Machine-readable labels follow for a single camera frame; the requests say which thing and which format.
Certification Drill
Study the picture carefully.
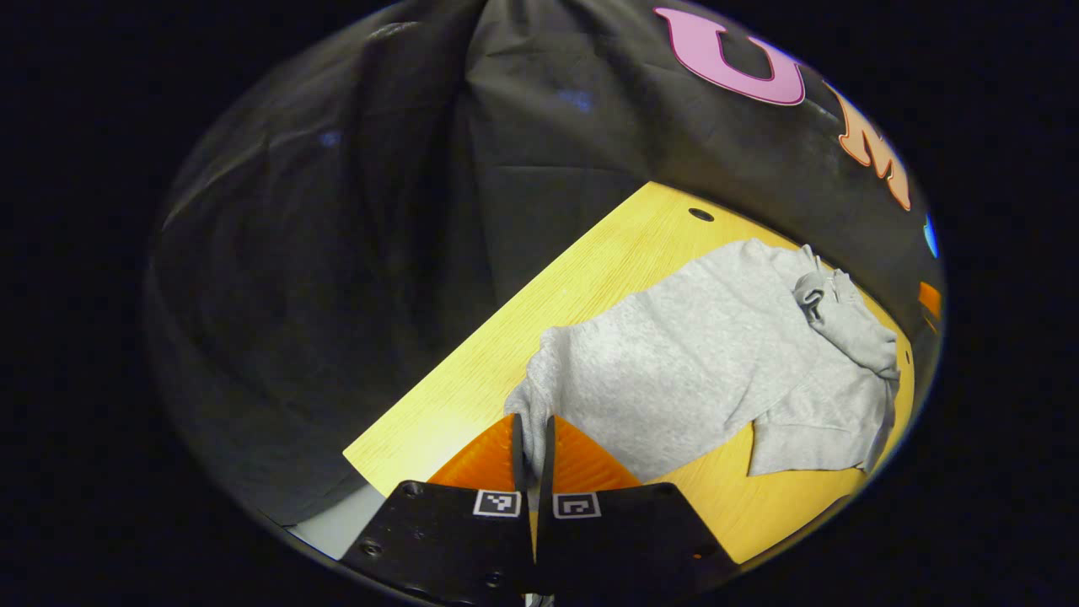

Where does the black backdrop cloth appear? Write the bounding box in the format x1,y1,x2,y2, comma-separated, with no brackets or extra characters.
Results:
143,0,945,528

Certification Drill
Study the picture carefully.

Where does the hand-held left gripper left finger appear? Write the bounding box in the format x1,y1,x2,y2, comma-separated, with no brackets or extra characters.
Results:
341,413,540,607

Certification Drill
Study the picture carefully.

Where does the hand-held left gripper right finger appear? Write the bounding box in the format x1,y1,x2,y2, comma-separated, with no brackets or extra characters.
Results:
536,415,738,595

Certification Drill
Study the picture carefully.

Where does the grey zip-neck sweatshirt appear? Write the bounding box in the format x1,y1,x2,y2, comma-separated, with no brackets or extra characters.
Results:
504,239,901,490

